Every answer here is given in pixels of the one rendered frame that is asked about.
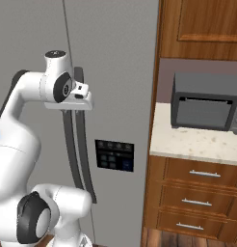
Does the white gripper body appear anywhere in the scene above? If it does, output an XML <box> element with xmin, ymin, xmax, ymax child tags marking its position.
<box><xmin>43</xmin><ymin>91</ymin><xmax>94</xmax><ymax>112</ymax></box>

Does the grey fridge door with panel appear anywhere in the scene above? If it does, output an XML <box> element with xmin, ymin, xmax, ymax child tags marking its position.
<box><xmin>62</xmin><ymin>0</ymin><xmax>161</xmax><ymax>247</ymax></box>

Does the wooden cupboard door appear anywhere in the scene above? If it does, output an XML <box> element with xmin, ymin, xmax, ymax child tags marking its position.
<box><xmin>159</xmin><ymin>0</ymin><xmax>237</xmax><ymax>62</ymax></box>

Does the wooden drawer front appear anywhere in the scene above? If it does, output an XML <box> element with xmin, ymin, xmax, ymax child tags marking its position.
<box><xmin>160</xmin><ymin>185</ymin><xmax>237</xmax><ymax>220</ymax></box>
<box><xmin>163</xmin><ymin>156</ymin><xmax>237</xmax><ymax>191</ymax></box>
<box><xmin>156</xmin><ymin>210</ymin><xmax>237</xmax><ymax>243</ymax></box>

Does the dark grey toaster oven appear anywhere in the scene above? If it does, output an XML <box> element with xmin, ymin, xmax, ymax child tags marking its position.
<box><xmin>170</xmin><ymin>71</ymin><xmax>237</xmax><ymax>136</ymax></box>

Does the dark grey freezer door handle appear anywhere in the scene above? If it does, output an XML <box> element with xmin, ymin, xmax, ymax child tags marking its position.
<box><xmin>60</xmin><ymin>109</ymin><xmax>85</xmax><ymax>191</ymax></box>

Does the dark grey fridge door handle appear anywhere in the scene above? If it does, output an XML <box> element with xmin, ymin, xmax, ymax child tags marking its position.
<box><xmin>73</xmin><ymin>66</ymin><xmax>98</xmax><ymax>205</ymax></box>

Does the silver drawer handle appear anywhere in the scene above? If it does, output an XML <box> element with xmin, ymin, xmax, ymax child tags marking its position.
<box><xmin>180</xmin><ymin>198</ymin><xmax>213</xmax><ymax>207</ymax></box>
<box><xmin>175</xmin><ymin>222</ymin><xmax>205</xmax><ymax>232</ymax></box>
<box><xmin>189</xmin><ymin>170</ymin><xmax>222</xmax><ymax>178</ymax></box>

